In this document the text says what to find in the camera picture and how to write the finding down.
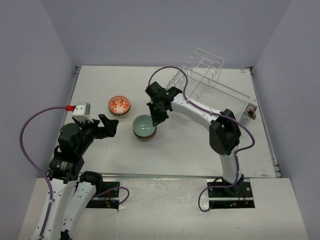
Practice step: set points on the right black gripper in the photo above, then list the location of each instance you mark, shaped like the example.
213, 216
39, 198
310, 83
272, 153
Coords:
156, 119

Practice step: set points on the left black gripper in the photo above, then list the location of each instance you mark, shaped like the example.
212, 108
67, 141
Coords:
109, 130

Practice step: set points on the pale green bowl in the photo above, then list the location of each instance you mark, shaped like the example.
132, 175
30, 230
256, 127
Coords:
143, 125

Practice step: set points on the yellow leaf pattern bowl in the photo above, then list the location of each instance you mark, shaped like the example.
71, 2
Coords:
147, 136

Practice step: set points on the orange floral bowl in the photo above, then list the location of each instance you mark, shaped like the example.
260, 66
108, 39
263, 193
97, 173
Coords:
119, 100

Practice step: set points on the black speckled bowl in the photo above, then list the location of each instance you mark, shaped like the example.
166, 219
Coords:
143, 135

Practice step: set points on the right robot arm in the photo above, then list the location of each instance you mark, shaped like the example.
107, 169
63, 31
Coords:
224, 132

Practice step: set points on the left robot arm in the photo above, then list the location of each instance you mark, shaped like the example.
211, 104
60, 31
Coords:
69, 191

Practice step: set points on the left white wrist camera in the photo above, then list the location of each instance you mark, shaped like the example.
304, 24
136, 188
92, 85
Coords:
81, 112

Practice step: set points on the white wire dish rack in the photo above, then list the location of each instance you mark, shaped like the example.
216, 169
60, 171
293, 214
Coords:
200, 81

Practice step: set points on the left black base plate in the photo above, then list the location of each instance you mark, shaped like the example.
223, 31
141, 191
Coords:
108, 200

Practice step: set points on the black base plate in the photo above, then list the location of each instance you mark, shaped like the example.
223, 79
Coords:
108, 200
224, 198

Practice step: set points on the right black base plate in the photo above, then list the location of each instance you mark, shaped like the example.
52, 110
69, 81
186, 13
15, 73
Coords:
224, 198

